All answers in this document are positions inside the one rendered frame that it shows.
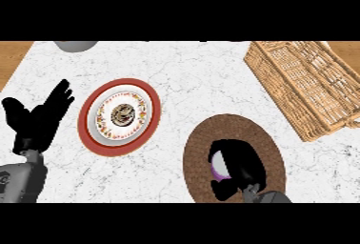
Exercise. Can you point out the tan wicker basket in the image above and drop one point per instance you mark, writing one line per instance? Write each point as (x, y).
(304, 85)

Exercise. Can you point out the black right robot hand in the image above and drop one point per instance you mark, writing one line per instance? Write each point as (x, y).
(245, 165)

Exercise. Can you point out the brown round woven placemat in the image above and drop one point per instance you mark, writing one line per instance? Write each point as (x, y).
(233, 127)

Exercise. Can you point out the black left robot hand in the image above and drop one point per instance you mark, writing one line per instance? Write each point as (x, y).
(37, 120)

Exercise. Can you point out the grey round bowl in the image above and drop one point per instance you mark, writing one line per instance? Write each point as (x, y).
(74, 45)

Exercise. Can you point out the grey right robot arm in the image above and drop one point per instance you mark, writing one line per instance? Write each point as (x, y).
(264, 195)

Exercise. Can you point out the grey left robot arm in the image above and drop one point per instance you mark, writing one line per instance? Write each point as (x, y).
(24, 179)

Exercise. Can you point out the purple can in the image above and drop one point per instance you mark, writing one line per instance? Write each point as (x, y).
(219, 165)

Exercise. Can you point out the red rimmed patterned plate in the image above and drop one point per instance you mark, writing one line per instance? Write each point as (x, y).
(120, 117)

